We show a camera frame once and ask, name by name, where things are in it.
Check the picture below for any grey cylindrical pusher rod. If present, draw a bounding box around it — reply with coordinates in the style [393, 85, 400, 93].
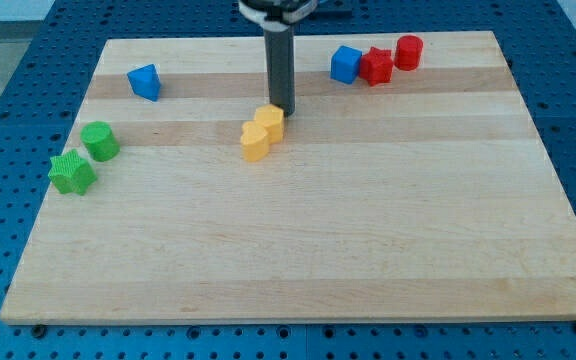
[264, 27, 295, 116]

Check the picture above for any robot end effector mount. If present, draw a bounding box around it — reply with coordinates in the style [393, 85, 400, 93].
[238, 0, 318, 31]

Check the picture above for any blue triangle block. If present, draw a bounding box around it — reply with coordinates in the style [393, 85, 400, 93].
[127, 64, 161, 102]

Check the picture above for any blue cube block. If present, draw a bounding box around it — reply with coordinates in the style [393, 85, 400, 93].
[330, 46, 362, 84]

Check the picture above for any yellow hexagon block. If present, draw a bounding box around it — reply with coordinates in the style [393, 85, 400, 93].
[253, 104, 285, 144]

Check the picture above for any yellow heart block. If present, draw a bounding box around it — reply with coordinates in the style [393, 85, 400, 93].
[240, 121, 270, 162]

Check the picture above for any red star block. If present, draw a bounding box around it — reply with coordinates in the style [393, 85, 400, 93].
[359, 47, 394, 86]

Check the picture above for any red cylinder block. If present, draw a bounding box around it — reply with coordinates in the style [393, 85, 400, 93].
[394, 35, 424, 71]

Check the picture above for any wooden board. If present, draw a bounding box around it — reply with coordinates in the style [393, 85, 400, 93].
[0, 31, 576, 326]

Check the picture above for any green cylinder block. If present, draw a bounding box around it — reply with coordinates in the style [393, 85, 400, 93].
[80, 121, 120, 162]

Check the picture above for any green star block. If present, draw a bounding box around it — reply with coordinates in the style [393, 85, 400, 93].
[48, 149, 97, 196]

